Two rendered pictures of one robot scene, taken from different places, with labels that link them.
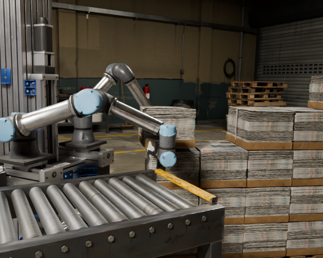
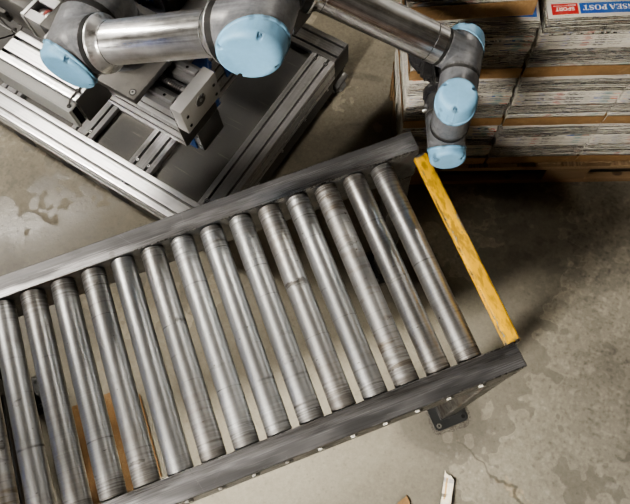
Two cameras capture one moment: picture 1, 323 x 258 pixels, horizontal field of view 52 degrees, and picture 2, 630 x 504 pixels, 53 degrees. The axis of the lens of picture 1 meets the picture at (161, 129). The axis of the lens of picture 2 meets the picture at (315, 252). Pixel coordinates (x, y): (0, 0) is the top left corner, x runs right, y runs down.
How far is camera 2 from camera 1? 1.14 m
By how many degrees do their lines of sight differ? 62
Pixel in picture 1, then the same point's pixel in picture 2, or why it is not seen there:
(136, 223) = (362, 426)
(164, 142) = (442, 130)
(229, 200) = (583, 95)
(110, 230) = (320, 446)
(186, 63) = not seen: outside the picture
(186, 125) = not seen: outside the picture
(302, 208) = not seen: outside the picture
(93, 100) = (265, 55)
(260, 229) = not seen: outside the picture
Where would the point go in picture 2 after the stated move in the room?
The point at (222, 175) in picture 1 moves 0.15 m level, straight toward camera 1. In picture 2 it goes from (583, 57) to (571, 106)
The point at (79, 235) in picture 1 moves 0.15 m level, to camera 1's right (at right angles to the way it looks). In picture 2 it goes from (274, 460) to (356, 473)
